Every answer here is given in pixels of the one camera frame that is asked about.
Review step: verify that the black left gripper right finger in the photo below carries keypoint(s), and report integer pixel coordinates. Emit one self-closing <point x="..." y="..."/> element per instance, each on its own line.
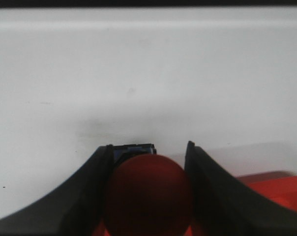
<point x="223" y="206"/>

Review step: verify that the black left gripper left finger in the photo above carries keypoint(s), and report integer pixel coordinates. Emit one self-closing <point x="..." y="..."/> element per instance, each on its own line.
<point x="72" y="209"/>

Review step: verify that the red mushroom push button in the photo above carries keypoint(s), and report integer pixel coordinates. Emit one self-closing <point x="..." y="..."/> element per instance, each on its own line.
<point x="147" y="194"/>

